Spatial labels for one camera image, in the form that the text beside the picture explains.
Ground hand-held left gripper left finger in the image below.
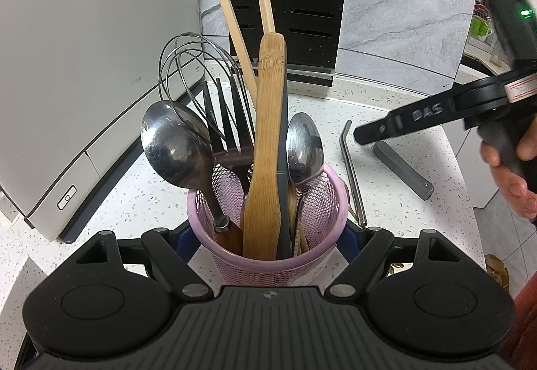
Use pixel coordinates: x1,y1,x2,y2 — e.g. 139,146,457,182
67,223,214,301

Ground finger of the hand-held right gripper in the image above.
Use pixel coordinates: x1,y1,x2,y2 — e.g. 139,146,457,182
353,95,464,146

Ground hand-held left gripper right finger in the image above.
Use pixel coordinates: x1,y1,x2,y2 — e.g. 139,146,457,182
326,223,471,299

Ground steel drinking straw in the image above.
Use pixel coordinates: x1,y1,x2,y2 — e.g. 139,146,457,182
339,119,368,227

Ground slim steel spoon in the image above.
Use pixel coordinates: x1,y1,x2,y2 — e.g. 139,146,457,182
286,112,325,253

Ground grey utensil green handle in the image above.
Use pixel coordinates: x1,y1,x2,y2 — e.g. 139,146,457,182
275,43,294,261

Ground pink mesh utensil holder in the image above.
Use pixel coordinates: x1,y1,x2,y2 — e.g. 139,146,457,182
187,162,350,287

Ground large steel spoon wooden handle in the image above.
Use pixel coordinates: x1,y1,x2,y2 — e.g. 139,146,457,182
141,100,244,257

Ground black slotted spatula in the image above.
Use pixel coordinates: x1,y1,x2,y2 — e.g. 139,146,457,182
202,78,256,194

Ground bamboo spatula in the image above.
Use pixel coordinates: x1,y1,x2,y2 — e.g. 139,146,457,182
242,33,288,259

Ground steel wire whisk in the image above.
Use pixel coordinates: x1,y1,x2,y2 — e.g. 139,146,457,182
158,33,256,152

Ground person's right hand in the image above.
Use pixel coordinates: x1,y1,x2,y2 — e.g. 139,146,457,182
480,120,537,220

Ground green mugs on rack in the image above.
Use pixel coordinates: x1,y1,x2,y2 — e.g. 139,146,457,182
471,3,494,39

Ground brown crumpled paper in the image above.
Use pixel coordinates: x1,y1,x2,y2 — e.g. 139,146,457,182
484,255,509,293

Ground person's red clothing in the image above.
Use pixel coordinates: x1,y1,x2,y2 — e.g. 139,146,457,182
498,275,537,370

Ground white countertop appliance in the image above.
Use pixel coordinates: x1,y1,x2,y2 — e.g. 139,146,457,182
0,0,202,242

